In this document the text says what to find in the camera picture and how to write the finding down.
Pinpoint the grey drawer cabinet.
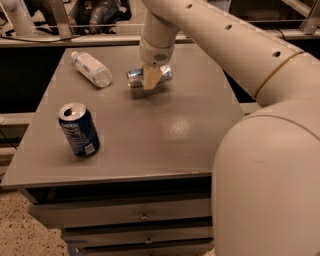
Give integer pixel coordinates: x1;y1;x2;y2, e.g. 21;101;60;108
0;43;263;256

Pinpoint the bottom grey drawer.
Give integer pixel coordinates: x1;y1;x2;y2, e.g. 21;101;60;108
68;240;213;256

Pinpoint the middle grey drawer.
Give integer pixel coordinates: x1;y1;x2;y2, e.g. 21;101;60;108
62;226;213;248

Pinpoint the clear plastic water bottle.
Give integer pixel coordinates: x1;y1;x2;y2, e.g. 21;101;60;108
71;51;112;88

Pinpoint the grey drawer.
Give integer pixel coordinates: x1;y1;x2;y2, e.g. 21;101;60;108
62;226;213;248
29;198;211;229
68;240;213;256

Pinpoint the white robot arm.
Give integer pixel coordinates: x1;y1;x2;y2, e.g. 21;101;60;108
140;0;320;256

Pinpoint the top grey drawer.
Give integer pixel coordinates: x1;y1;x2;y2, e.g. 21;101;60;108
29;198;211;229

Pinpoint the blue soda can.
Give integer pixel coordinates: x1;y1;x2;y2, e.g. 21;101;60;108
58;102;100;157

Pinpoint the silver redbull can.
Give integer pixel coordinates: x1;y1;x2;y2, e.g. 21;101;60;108
126;65;173;90

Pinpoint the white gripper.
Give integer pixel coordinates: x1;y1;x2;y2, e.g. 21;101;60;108
139;37;174;90

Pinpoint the grey metal railing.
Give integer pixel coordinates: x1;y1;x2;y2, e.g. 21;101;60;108
0;0;320;49

